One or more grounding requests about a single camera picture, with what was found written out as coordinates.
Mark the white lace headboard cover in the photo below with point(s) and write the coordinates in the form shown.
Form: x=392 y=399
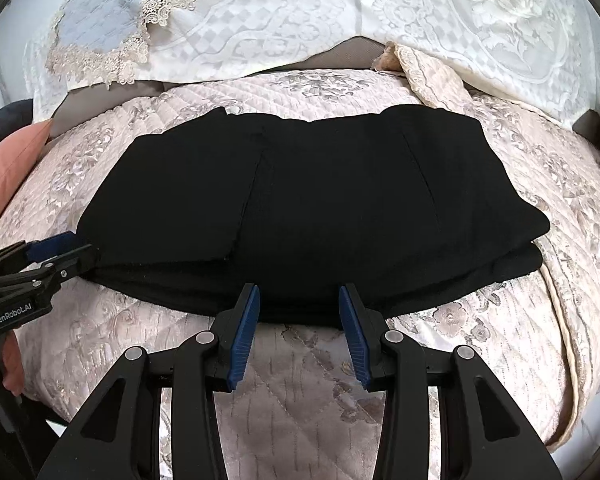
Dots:
x=544 y=53

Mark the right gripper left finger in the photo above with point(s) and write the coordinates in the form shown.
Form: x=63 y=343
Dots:
x=115 y=433

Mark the grey blue bed headboard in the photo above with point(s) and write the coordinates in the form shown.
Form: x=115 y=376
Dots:
x=100 y=25

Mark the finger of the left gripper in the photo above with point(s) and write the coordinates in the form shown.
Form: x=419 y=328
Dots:
x=18 y=256
x=59 y=268

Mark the pink cushion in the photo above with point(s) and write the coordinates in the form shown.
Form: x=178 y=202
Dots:
x=18 y=154

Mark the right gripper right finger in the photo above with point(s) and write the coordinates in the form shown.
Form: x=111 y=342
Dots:
x=484 y=433

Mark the person's left hand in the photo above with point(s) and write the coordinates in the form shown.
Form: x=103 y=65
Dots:
x=13 y=373

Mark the black pants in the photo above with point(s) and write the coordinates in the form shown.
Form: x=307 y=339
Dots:
x=410 y=206

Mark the dark blue cushion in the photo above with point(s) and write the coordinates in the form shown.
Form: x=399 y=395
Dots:
x=14 y=116

